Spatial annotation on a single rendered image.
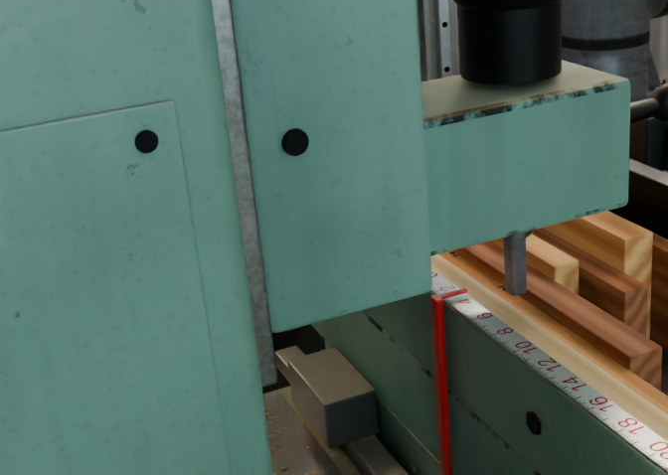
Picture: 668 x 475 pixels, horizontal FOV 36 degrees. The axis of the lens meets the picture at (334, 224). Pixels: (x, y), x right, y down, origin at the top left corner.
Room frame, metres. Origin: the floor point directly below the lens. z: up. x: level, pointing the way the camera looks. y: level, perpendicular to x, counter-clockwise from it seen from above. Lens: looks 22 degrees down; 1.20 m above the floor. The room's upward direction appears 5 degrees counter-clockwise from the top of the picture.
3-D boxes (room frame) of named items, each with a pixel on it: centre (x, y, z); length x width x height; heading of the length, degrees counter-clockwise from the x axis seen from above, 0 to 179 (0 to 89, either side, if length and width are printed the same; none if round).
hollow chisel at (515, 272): (0.51, -0.10, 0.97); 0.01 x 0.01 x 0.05; 21
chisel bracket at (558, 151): (0.51, -0.08, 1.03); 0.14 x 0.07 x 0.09; 111
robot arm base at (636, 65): (1.32, -0.38, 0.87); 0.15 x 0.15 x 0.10
